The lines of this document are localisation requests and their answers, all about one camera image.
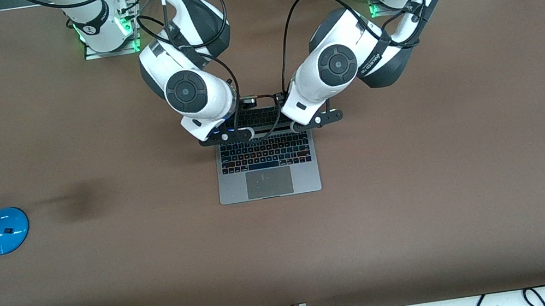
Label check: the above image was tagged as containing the silver laptop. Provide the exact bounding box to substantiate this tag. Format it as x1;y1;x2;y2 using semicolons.
204;89;323;208

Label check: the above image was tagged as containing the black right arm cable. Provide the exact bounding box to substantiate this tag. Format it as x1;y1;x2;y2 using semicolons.
133;0;250;158

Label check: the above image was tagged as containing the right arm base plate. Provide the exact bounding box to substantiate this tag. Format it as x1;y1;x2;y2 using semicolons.
69;0;145;63

